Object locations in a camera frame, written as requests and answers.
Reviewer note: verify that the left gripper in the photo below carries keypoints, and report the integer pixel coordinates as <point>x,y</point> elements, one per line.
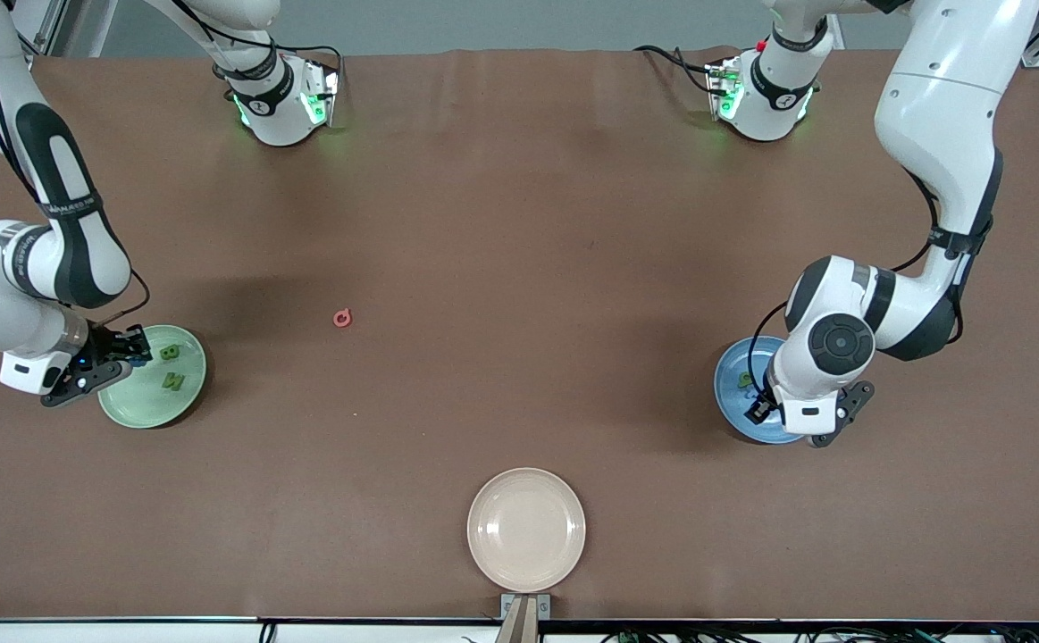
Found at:
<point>762,407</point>

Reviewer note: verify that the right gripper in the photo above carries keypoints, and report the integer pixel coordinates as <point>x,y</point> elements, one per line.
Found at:
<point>106,343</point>

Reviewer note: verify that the green letter B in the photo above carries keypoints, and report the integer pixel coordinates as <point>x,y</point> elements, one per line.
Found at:
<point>170,352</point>

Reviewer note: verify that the green letter N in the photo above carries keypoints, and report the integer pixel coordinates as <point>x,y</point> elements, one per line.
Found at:
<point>173,381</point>

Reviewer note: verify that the pink letter Q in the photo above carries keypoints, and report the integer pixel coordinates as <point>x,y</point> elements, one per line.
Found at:
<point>336,319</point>

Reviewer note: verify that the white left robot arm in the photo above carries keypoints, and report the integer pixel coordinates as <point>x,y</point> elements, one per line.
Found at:
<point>939,116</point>

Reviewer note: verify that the blue plate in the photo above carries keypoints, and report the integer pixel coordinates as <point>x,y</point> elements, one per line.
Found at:
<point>733,411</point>

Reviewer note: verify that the green plate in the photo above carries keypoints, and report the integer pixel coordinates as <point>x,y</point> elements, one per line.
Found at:
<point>153,406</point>

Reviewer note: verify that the beige plate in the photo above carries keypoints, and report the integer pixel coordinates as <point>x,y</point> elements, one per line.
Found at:
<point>526,531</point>

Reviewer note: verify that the white table edge strip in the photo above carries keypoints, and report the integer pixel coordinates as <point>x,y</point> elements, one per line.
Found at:
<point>81,634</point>

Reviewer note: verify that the brown table mat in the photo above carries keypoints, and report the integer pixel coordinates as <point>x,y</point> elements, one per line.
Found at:
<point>519,223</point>

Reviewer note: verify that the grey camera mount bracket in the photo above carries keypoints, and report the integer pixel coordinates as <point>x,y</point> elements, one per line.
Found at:
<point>523,625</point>

